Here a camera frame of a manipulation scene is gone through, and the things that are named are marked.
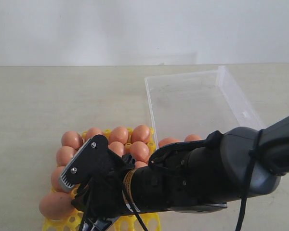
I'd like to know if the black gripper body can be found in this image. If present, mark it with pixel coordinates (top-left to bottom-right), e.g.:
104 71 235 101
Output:
72 149 228 218

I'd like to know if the brown egg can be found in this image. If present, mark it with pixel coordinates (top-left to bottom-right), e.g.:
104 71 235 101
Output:
39 192 75 220
51 166 65 192
131 125 150 143
108 141 125 157
109 126 129 144
85 127 103 141
61 131 83 150
55 146 77 167
158 137 180 148
184 134 201 142
135 161 148 168

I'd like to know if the yellow plastic egg tray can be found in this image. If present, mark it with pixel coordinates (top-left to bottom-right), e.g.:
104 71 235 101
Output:
42 128 161 231

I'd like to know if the brown egg edge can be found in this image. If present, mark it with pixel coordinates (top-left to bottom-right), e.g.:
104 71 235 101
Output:
130 141 150 162

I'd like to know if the clear plastic container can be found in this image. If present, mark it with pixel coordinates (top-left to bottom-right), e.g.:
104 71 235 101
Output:
144 66 265 143

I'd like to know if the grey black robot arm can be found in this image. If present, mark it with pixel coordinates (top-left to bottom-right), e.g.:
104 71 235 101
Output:
68 116 289 231

